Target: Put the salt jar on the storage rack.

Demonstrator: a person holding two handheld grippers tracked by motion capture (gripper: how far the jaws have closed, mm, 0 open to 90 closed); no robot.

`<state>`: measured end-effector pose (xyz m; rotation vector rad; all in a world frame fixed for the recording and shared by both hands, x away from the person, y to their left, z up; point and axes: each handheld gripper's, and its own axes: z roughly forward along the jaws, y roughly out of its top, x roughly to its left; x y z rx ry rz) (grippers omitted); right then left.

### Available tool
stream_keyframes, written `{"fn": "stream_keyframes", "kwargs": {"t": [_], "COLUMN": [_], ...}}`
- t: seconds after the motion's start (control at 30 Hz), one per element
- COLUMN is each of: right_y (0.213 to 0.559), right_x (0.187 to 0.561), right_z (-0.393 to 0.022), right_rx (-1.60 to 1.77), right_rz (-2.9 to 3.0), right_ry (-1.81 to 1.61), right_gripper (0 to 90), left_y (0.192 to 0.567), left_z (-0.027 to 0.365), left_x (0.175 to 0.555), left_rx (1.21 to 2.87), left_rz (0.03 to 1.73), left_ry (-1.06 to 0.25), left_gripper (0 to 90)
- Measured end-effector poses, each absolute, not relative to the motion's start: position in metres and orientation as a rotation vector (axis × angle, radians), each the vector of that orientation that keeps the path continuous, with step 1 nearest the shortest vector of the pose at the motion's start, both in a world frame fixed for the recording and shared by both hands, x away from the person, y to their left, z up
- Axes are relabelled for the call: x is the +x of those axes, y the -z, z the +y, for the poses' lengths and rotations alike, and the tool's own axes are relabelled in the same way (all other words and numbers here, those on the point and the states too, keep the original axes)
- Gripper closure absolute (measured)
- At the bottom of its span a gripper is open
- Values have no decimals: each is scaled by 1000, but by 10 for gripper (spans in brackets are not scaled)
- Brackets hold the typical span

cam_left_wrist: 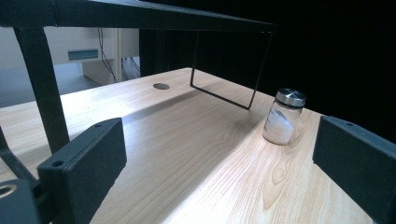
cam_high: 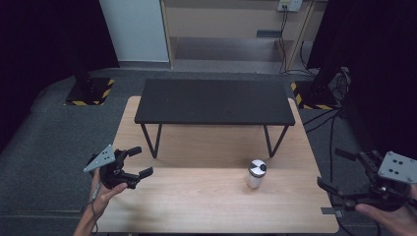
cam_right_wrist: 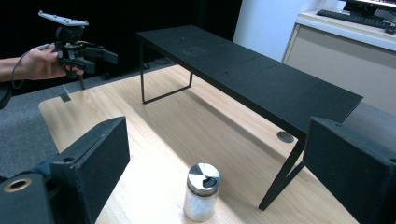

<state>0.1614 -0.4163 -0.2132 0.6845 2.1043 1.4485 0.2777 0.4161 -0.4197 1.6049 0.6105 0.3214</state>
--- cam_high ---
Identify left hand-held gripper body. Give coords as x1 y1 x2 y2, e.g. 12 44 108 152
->
83 144 141 190

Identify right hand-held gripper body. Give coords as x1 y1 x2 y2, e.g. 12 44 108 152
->
340 149 417 212

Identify white shaker jar silver lid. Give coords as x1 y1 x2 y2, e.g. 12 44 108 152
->
245 158 268 190

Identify person's left hand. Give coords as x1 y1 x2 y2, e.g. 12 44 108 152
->
88 168 129 212

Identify person's right hand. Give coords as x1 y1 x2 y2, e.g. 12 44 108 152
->
355 192 417 236

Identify black stand base striped tape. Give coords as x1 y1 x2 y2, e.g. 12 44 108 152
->
64 77 116 107
290 81 339 111

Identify black shelf riser metal legs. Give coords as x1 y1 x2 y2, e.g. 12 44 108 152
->
134 78 296 159

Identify dark curtain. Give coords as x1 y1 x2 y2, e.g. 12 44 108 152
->
307 0 417 160
0 0 120 153

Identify white cabinet panel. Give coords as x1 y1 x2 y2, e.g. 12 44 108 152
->
98 0 171 64

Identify grey label strip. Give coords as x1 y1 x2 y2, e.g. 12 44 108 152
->
256 29 283 38

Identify black floor cables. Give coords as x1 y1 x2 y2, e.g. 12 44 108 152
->
302 67 352 185

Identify thin grey gripper cable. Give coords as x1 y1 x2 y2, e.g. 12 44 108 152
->
89 182 100 234

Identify black cables from socket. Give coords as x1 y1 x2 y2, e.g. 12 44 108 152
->
277 5 319 77

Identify white wall power socket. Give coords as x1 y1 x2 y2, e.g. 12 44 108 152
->
276 0 304 14

